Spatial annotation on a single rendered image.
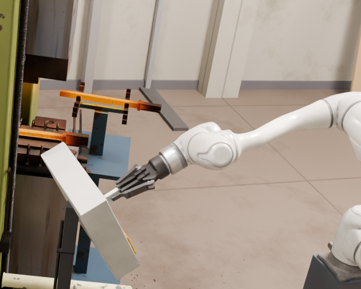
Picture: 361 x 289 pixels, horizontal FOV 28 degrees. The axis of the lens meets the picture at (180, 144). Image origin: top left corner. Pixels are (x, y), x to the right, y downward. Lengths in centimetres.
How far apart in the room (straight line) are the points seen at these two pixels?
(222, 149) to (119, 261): 44
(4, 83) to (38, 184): 57
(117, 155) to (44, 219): 74
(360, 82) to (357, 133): 391
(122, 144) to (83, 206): 147
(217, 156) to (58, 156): 47
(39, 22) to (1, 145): 41
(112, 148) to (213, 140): 128
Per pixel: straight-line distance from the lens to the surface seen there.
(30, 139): 264
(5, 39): 207
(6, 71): 210
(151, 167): 229
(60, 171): 208
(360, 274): 297
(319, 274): 301
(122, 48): 566
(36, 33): 233
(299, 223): 442
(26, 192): 260
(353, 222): 284
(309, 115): 243
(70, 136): 264
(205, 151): 210
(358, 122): 237
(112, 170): 315
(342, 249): 289
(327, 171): 514
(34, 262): 276
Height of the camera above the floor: 219
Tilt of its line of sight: 26 degrees down
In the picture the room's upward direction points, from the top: 11 degrees clockwise
